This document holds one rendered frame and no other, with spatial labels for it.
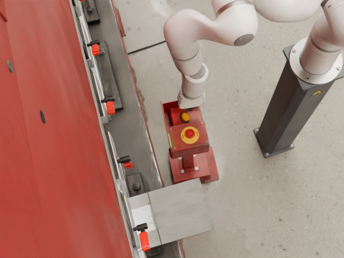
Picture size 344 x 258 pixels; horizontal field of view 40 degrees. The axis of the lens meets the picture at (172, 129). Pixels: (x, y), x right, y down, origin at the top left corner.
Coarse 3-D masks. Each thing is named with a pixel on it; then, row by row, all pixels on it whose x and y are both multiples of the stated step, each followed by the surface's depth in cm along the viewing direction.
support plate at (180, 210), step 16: (160, 192) 162; (176, 192) 161; (192, 192) 161; (160, 208) 160; (176, 208) 160; (192, 208) 159; (208, 208) 159; (160, 224) 158; (176, 224) 158; (192, 224) 158; (208, 224) 158; (176, 240) 157
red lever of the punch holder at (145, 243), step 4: (140, 224) 133; (144, 224) 132; (136, 228) 133; (140, 228) 132; (144, 228) 132; (140, 232) 130; (144, 232) 130; (140, 236) 129; (144, 236) 128; (140, 240) 128; (144, 240) 127; (148, 240) 128; (144, 244) 126; (148, 244) 126; (144, 248) 126; (148, 248) 126
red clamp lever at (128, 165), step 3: (126, 156) 140; (129, 156) 140; (120, 159) 140; (123, 159) 140; (126, 159) 140; (129, 159) 140; (117, 162) 140; (120, 162) 141; (123, 162) 140; (126, 162) 143; (129, 162) 143; (126, 165) 144; (129, 165) 145; (132, 165) 148
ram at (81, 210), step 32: (32, 0) 80; (64, 0) 128; (32, 32) 72; (64, 32) 109; (32, 64) 66; (64, 64) 95; (32, 96) 60; (64, 96) 84; (32, 128) 56; (64, 128) 76; (96, 128) 118; (64, 160) 69; (96, 160) 102; (64, 192) 63; (96, 192) 89; (64, 224) 58; (96, 224) 80; (64, 256) 54; (96, 256) 72; (128, 256) 110
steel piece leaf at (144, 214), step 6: (150, 204) 159; (132, 210) 160; (138, 210) 160; (144, 210) 160; (150, 210) 160; (138, 216) 159; (144, 216) 159; (150, 216) 159; (138, 222) 159; (144, 222) 159; (150, 222) 158; (150, 228) 158; (156, 228) 158
